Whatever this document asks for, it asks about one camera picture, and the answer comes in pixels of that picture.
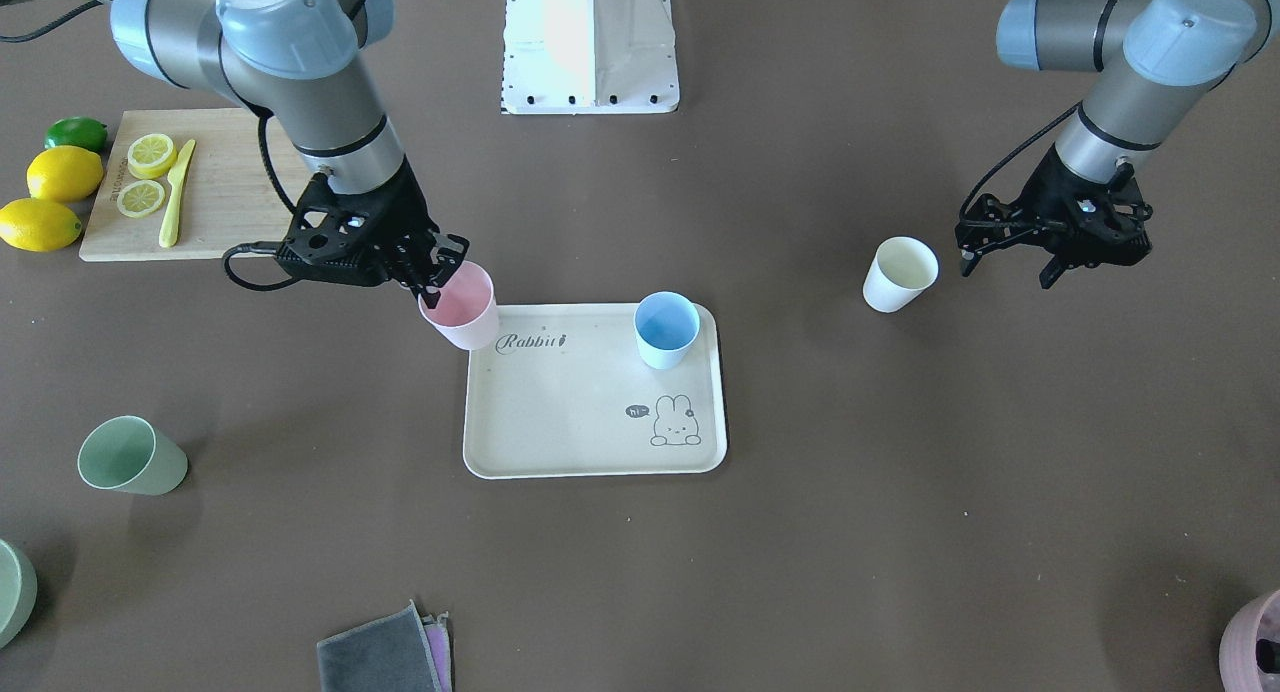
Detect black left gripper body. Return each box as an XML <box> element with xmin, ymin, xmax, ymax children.
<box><xmin>955</xmin><ymin>150</ymin><xmax>1153</xmax><ymax>269</ymax></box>

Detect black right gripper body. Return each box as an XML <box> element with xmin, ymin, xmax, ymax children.
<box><xmin>274</xmin><ymin>162</ymin><xmax>460</xmax><ymax>288</ymax></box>

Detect pink cup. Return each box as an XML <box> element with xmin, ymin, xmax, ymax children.
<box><xmin>419</xmin><ymin>262</ymin><xmax>500</xmax><ymax>350</ymax></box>

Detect cream cup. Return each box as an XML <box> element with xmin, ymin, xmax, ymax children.
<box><xmin>863</xmin><ymin>237</ymin><xmax>940</xmax><ymax>313</ymax></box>

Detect blue cup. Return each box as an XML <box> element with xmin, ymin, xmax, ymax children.
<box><xmin>634</xmin><ymin>292</ymin><xmax>701</xmax><ymax>370</ymax></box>

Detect green cup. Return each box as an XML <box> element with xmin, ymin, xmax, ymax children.
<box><xmin>77</xmin><ymin>414</ymin><xmax>189</xmax><ymax>496</ymax></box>

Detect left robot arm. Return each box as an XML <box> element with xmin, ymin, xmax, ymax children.
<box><xmin>955</xmin><ymin>0</ymin><xmax>1277</xmax><ymax>288</ymax></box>

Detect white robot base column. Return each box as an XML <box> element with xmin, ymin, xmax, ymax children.
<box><xmin>500</xmin><ymin>0</ymin><xmax>681</xmax><ymax>115</ymax></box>

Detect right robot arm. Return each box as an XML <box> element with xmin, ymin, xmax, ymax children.
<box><xmin>3</xmin><ymin>0</ymin><xmax>468</xmax><ymax>310</ymax></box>

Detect cream rabbit tray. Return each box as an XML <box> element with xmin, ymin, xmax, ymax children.
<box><xmin>462</xmin><ymin>303</ymin><xmax>728</xmax><ymax>478</ymax></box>

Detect yellow plastic knife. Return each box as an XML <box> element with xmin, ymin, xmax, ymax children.
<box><xmin>157</xmin><ymin>139</ymin><xmax>197</xmax><ymax>249</ymax></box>

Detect lemon slice lower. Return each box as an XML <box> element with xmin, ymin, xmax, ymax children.
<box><xmin>115</xmin><ymin>180</ymin><xmax>168</xmax><ymax>219</ymax></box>

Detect lemon slice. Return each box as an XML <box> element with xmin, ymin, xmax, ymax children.
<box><xmin>125</xmin><ymin>133</ymin><xmax>178</xmax><ymax>180</ymax></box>
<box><xmin>115</xmin><ymin>180</ymin><xmax>168</xmax><ymax>219</ymax></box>

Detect lemon slice upper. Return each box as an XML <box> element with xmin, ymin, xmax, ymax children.
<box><xmin>125</xmin><ymin>133</ymin><xmax>178</xmax><ymax>180</ymax></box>

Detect green lime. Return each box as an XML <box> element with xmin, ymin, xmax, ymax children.
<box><xmin>44</xmin><ymin>115</ymin><xmax>109</xmax><ymax>153</ymax></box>

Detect yellow lemon near board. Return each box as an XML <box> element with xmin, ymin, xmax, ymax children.
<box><xmin>26</xmin><ymin>145</ymin><xmax>104</xmax><ymax>203</ymax></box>

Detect yellow lemon outer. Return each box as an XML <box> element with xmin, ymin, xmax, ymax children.
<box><xmin>1</xmin><ymin>197</ymin><xmax>83</xmax><ymax>253</ymax></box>

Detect pink folded cloth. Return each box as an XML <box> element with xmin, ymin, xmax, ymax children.
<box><xmin>422</xmin><ymin>613</ymin><xmax>454</xmax><ymax>692</ymax></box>

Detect grey folded cloth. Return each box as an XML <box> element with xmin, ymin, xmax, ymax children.
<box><xmin>316</xmin><ymin>604</ymin><xmax>436</xmax><ymax>691</ymax></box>

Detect pink bowl with ice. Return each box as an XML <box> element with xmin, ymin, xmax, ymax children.
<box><xmin>1219</xmin><ymin>590</ymin><xmax>1279</xmax><ymax>691</ymax></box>

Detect green bowl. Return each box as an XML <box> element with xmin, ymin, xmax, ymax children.
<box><xmin>0</xmin><ymin>540</ymin><xmax>38</xmax><ymax>649</ymax></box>

